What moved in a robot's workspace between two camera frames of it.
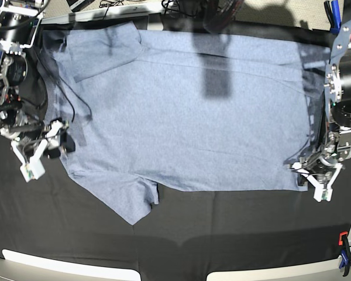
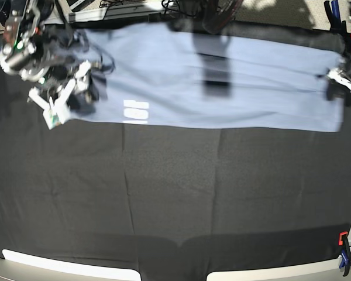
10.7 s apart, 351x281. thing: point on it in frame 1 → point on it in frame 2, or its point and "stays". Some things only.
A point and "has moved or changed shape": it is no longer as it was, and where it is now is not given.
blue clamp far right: [333, 15] stays
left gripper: [34, 139] → [74, 88]
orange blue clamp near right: [346, 255] stays
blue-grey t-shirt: [185, 110] has moved or changed shape
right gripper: [322, 166] → [336, 89]
